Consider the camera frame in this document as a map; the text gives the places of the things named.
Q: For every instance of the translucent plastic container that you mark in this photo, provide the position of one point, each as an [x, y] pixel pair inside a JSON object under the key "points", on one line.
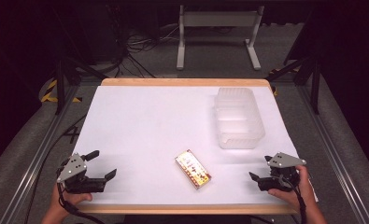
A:
{"points": [[238, 121]]}

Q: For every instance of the aluminium floor rail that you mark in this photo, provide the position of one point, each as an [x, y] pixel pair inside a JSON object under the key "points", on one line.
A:
{"points": [[334, 155], [32, 168]]}

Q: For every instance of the person's right hand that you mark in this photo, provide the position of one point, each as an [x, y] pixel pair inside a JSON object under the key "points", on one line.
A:
{"points": [[305, 189]]}

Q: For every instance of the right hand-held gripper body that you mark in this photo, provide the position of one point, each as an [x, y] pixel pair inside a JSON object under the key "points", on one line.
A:
{"points": [[283, 174]]}

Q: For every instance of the white metal desk frame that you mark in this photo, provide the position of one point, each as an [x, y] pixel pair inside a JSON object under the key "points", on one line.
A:
{"points": [[219, 19]]}

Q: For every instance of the person's left hand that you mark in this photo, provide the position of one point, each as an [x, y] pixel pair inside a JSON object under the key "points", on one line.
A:
{"points": [[70, 200]]}

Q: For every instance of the white table sheet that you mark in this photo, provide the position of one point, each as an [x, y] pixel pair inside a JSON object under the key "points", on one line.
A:
{"points": [[148, 130]]}

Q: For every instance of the black metal stand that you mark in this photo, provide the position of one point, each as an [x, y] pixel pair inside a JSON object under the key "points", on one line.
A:
{"points": [[60, 84], [314, 84]]}

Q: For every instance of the red and yellow snack packet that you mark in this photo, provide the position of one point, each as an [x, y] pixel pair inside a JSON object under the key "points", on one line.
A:
{"points": [[193, 169]]}

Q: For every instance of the yellow and black floor tape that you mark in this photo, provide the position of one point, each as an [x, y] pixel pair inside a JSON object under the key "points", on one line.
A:
{"points": [[275, 90], [49, 93]]}

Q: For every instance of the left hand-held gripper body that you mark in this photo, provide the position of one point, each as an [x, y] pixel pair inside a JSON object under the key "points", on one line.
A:
{"points": [[76, 182]]}

